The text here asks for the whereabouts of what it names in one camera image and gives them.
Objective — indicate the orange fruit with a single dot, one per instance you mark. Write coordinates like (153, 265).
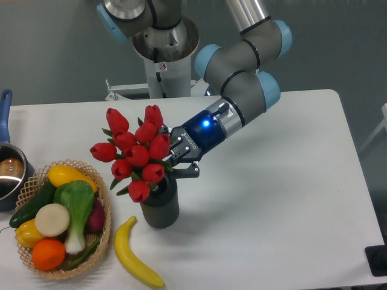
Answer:
(48, 254)

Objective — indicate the white round radish slice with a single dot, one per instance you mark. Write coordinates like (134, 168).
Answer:
(52, 220)

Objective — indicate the purple red onion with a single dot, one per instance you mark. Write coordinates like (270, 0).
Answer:
(96, 219)

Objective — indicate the yellow banana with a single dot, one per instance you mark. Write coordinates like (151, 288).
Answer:
(130, 261)

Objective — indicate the black device at edge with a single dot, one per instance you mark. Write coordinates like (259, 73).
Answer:
(376, 256)

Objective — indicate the yellow bell pepper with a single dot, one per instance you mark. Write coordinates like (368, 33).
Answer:
(27, 234)

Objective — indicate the green bok choy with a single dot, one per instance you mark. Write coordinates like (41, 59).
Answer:
(78, 198)

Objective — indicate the red tulip bouquet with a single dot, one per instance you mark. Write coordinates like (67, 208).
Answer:
(139, 156)

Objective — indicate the blue handled saucepan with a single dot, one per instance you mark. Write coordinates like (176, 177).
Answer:
(15, 168)

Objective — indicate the green cucumber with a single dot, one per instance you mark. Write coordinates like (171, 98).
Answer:
(28, 211)

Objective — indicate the green chili pepper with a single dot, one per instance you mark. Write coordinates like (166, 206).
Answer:
(84, 256)

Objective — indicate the white frame at right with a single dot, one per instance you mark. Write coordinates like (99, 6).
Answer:
(376, 136)

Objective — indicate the woven wicker basket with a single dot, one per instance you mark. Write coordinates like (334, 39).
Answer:
(97, 233)

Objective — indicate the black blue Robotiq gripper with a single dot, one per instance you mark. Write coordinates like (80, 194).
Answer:
(193, 139)

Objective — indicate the grey ribbed vase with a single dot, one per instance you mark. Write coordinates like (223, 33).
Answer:
(161, 208)

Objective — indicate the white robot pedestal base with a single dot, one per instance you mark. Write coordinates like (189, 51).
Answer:
(167, 56)

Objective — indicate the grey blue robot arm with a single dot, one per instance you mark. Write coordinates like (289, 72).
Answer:
(234, 73)

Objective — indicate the yellow squash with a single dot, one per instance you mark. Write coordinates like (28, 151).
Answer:
(59, 175)

